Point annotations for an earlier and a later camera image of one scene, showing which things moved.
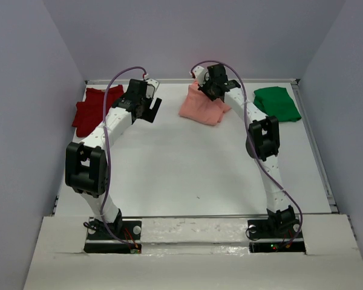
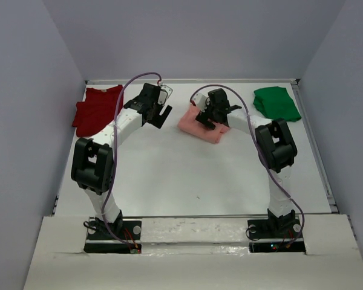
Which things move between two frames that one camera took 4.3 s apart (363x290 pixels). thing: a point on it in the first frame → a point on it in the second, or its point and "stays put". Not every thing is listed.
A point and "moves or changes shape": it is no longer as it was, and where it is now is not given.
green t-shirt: [276, 101] stays put
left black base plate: [100, 240] stays put
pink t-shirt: [197, 106] moves or changes shape
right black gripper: [204, 89] → [203, 116]
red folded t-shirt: [91, 111] stays put
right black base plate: [264, 237] stays put
